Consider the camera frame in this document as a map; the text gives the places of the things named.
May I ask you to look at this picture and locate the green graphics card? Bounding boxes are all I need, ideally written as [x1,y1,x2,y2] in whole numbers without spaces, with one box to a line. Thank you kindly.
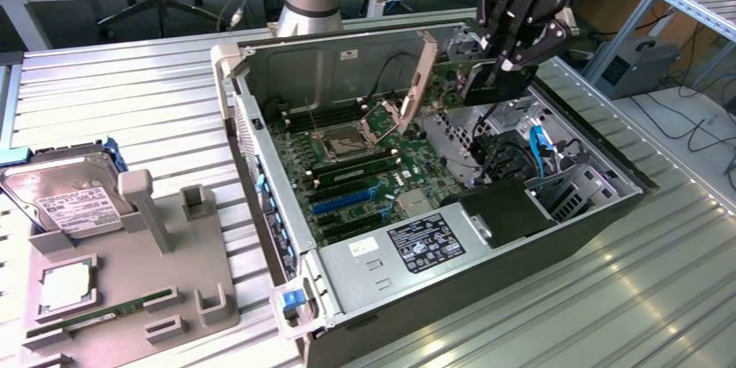
[397,30,536,135]

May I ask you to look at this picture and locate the grey control box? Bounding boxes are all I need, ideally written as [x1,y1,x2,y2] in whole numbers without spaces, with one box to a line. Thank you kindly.
[597,35,682,100]

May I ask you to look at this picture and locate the silver perforated drive cage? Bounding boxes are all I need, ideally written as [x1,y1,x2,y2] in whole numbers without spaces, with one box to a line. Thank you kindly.
[422,25,556,188]

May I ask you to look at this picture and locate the metal socket cover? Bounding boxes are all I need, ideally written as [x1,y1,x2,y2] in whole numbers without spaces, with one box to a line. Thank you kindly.
[356,99,405,145]

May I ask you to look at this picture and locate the green motherboard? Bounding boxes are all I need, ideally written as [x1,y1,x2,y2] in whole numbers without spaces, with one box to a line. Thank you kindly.
[266,98,466,248]

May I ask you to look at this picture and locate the silver disk bay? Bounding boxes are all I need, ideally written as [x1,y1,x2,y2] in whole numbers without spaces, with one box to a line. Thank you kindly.
[525,163,642,225]

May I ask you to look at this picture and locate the black RAM slot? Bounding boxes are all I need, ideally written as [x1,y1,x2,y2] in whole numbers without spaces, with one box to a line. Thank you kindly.
[281,103,364,124]
[285,112,369,134]
[304,148,396,173]

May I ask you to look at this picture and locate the thin locking lever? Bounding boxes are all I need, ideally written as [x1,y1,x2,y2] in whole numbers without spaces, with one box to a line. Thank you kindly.
[306,100,322,139]

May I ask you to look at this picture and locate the CPU socket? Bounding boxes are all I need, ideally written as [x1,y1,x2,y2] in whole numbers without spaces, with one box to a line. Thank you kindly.
[318,126,374,160]

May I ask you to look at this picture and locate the black plastic air shroud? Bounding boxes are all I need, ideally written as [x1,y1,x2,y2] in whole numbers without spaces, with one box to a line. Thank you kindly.
[438,178,558,251]

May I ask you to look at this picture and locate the green RAM stick with label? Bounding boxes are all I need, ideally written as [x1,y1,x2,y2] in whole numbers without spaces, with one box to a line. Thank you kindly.
[313,159,398,184]

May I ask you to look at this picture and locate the silver chipset heatsink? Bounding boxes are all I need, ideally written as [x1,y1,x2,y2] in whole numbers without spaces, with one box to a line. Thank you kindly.
[396,189,433,219]

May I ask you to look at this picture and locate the blue expansion slot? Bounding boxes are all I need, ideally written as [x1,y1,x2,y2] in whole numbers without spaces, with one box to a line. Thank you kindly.
[308,181,380,206]
[313,193,385,215]

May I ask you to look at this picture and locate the black expansion slot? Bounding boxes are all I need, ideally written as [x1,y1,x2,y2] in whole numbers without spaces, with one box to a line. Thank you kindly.
[320,223,388,245]
[316,211,384,231]

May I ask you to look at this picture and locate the black office chair base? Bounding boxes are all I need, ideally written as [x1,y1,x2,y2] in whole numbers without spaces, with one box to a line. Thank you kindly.
[94,0,225,40]

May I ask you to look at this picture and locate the open black PC case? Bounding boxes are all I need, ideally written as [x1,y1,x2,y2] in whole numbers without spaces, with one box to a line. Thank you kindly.
[209,16,660,368]

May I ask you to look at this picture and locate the silver power supply unit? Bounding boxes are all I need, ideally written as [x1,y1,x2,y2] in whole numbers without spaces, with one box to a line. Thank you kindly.
[313,202,497,315]

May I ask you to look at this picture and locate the blue case latch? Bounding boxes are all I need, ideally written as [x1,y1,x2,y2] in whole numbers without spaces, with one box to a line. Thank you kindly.
[278,288,305,313]

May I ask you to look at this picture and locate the silver hard disk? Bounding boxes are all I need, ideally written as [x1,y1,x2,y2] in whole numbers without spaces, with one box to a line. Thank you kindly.
[0,156,125,240]

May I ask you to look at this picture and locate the grey parts rack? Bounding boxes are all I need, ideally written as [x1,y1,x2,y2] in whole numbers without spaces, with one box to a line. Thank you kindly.
[16,169,242,368]

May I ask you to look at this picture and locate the bare green RAM stick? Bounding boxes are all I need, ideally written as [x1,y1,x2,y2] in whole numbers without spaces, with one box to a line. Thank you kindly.
[28,294,173,337]

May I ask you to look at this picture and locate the silver CPU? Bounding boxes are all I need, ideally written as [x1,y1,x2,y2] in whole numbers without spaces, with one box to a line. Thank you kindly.
[37,265,96,313]

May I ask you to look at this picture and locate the black looped wire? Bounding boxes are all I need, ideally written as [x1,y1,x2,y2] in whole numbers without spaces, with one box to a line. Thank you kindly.
[366,52,425,100]

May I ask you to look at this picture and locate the blue wire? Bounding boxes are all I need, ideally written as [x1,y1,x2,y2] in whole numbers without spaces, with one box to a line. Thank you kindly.
[526,124,556,179]

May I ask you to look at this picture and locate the aluminium slat frame table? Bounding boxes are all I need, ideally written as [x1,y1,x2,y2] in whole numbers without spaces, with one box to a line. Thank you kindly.
[582,0,736,97]

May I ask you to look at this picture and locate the black wire bundle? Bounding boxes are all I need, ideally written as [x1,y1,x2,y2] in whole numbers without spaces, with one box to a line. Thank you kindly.
[468,130,536,184]

